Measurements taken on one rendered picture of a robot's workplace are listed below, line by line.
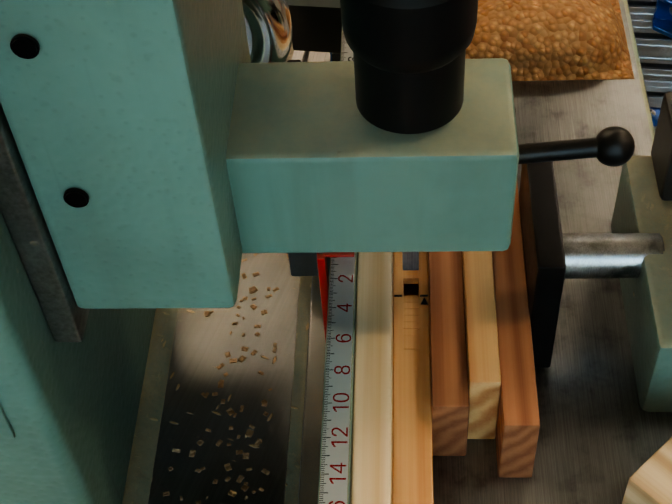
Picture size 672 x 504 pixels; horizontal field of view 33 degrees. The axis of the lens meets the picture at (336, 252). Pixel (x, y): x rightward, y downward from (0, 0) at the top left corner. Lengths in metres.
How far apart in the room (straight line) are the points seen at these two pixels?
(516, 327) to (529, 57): 0.26
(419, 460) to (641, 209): 0.20
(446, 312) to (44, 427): 0.22
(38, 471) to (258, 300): 0.25
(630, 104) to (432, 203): 0.29
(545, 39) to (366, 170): 0.31
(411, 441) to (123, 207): 0.19
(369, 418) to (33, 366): 0.17
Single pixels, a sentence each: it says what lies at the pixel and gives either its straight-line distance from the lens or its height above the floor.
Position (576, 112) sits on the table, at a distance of 0.79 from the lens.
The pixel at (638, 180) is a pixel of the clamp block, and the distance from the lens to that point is 0.67.
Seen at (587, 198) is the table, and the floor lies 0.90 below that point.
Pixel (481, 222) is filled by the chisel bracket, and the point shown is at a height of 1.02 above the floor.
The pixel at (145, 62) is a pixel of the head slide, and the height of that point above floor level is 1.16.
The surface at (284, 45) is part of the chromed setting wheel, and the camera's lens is 0.67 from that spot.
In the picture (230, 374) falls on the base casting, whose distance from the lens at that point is 0.78.
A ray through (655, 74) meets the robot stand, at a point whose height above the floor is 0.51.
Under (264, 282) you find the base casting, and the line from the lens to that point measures 0.82.
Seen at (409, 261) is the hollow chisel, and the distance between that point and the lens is 0.62.
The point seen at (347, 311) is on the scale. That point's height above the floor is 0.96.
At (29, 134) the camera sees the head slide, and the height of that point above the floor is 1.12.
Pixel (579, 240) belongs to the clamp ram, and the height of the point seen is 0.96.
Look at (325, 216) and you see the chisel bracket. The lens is 0.55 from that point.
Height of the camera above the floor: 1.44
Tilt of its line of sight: 50 degrees down
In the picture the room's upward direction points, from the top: 5 degrees counter-clockwise
